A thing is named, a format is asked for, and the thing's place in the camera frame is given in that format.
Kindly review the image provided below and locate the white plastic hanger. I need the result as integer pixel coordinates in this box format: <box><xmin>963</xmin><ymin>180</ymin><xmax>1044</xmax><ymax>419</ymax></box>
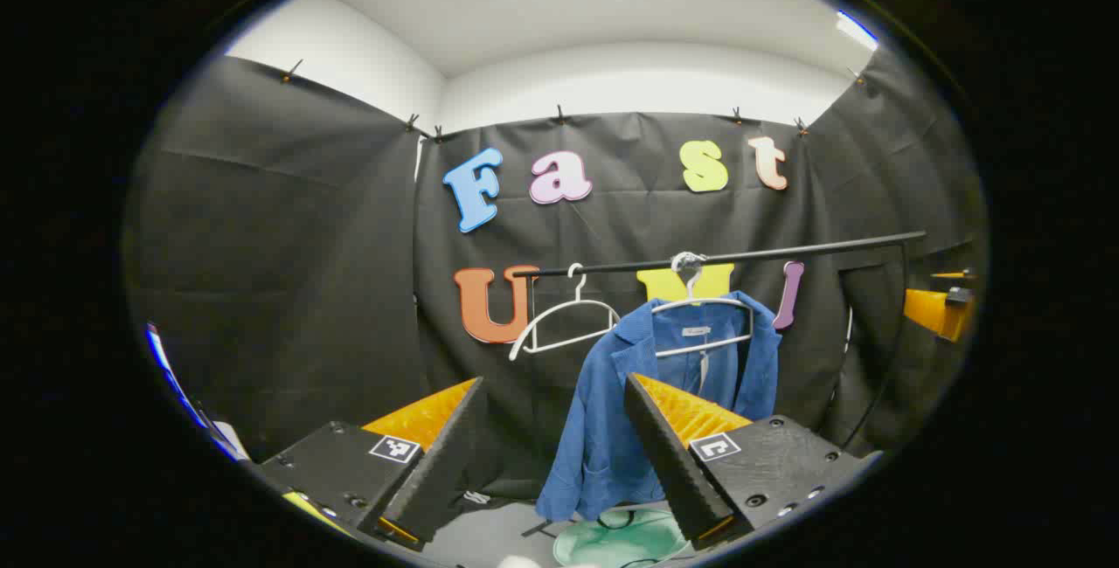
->
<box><xmin>651</xmin><ymin>252</ymin><xmax>754</xmax><ymax>357</ymax></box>
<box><xmin>509</xmin><ymin>263</ymin><xmax>622</xmax><ymax>362</ymax></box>

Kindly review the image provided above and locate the small ceiling light panel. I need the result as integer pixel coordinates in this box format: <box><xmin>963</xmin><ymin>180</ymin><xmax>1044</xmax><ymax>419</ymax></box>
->
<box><xmin>835</xmin><ymin>11</ymin><xmax>879</xmax><ymax>52</ymax></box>

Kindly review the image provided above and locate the black clothes rack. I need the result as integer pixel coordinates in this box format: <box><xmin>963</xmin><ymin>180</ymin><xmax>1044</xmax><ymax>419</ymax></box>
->
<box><xmin>511</xmin><ymin>232</ymin><xmax>928</xmax><ymax>538</ymax></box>

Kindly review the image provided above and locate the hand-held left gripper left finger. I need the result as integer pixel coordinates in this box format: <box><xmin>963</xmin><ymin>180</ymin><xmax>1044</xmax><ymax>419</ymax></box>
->
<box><xmin>258</xmin><ymin>376</ymin><xmax>489</xmax><ymax>551</ymax></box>

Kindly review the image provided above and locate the green laundry hamper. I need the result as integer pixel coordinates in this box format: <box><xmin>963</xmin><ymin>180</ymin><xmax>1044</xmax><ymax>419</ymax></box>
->
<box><xmin>553</xmin><ymin>507</ymin><xmax>692</xmax><ymax>568</ymax></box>

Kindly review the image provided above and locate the black backdrop cloth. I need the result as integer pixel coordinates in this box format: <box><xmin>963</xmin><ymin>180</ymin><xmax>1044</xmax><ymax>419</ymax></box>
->
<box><xmin>122</xmin><ymin>55</ymin><xmax>989</xmax><ymax>499</ymax></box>

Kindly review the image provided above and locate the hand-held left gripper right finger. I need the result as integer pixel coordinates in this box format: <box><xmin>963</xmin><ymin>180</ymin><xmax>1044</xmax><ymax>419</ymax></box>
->
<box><xmin>622</xmin><ymin>372</ymin><xmax>875</xmax><ymax>552</ymax></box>

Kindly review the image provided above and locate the blue jacket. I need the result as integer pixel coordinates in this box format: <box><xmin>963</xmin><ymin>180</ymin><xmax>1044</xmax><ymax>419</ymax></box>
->
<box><xmin>535</xmin><ymin>291</ymin><xmax>783</xmax><ymax>523</ymax></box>

